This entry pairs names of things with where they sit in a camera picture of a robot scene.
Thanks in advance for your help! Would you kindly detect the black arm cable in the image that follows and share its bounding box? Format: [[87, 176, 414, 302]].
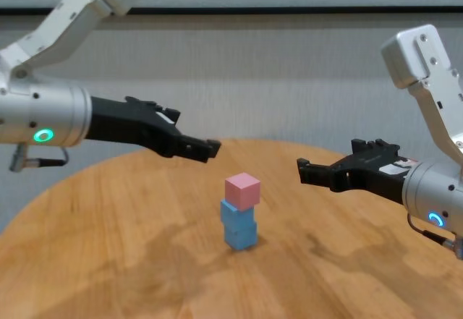
[[407, 212, 463, 260], [9, 143, 69, 172]]

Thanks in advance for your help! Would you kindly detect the pink cube block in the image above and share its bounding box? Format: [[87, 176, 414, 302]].
[[224, 172, 261, 212]]

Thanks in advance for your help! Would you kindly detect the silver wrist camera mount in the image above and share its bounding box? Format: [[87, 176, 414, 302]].
[[0, 0, 152, 81], [380, 24, 463, 179]]

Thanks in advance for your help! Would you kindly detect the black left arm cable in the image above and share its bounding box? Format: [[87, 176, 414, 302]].
[[9, 143, 69, 172]]

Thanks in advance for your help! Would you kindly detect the black wall trim strip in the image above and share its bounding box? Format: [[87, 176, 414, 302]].
[[0, 6, 463, 17]]

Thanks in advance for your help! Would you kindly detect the blue cube block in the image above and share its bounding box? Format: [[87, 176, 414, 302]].
[[220, 199, 255, 231], [224, 221, 258, 252]]

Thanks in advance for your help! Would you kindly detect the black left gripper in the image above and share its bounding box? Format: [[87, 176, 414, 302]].
[[85, 96, 222, 163]]

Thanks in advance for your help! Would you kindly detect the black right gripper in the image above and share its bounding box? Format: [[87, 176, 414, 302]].
[[296, 138, 421, 205]]

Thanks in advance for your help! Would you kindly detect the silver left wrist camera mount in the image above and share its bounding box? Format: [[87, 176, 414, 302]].
[[0, 0, 152, 81]]

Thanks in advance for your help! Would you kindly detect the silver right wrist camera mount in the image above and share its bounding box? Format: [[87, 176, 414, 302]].
[[380, 24, 463, 179]]

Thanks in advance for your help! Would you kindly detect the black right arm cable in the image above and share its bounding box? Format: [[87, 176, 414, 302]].
[[407, 212, 463, 260]]

